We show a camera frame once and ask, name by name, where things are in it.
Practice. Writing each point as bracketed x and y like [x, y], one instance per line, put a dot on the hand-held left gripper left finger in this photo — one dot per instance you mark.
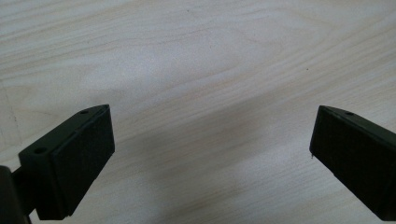
[71, 161]

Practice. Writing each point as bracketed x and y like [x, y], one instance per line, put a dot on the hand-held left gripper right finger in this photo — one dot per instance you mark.
[358, 155]

